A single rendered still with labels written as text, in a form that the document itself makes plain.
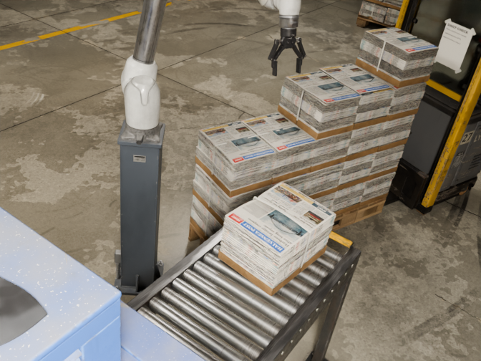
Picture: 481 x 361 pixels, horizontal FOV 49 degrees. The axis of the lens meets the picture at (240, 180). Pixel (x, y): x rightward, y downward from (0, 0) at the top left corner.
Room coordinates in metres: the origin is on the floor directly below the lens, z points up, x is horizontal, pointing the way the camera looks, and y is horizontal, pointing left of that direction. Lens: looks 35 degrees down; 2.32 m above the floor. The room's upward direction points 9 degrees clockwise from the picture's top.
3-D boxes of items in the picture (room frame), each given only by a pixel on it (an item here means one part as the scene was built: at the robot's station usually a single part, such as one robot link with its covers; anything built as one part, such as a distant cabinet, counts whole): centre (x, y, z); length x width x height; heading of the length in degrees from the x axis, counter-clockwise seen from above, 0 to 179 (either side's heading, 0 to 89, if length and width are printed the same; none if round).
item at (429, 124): (3.76, -1.48, 0.40); 0.69 x 0.55 x 0.80; 39
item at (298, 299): (1.56, -0.13, 0.77); 0.47 x 0.05 x 0.05; 60
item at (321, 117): (2.88, -0.39, 0.95); 0.38 x 0.29 x 0.23; 39
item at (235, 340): (1.28, 0.03, 0.77); 0.47 x 0.05 x 0.05; 60
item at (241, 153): (2.79, -0.29, 0.42); 1.17 x 0.39 x 0.83; 129
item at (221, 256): (1.57, -0.12, 0.83); 0.29 x 0.16 x 0.04; 53
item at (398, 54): (3.25, -0.85, 0.65); 0.39 x 0.30 x 1.29; 39
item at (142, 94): (2.18, 0.51, 1.17); 0.18 x 0.16 x 0.22; 20
